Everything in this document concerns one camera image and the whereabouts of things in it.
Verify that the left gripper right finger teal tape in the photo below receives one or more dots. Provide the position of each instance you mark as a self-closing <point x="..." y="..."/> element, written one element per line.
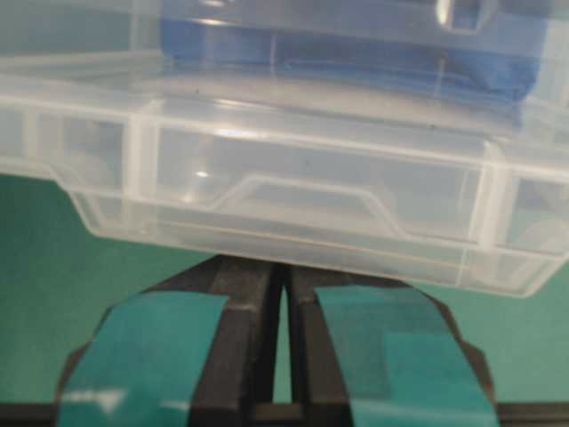
<point x="377" y="352"/>

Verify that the left gripper left finger teal tape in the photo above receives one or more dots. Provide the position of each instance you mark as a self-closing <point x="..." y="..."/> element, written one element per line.
<point x="197" y="349"/>

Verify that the clear plastic box lid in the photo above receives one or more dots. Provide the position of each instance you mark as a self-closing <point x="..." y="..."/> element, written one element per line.
<point x="313" y="172"/>

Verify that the blue foam pad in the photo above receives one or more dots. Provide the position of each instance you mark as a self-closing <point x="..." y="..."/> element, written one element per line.
<point x="352" y="76"/>

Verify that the clear plastic storage box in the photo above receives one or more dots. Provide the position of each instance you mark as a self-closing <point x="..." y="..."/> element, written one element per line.
<point x="51" y="38"/>

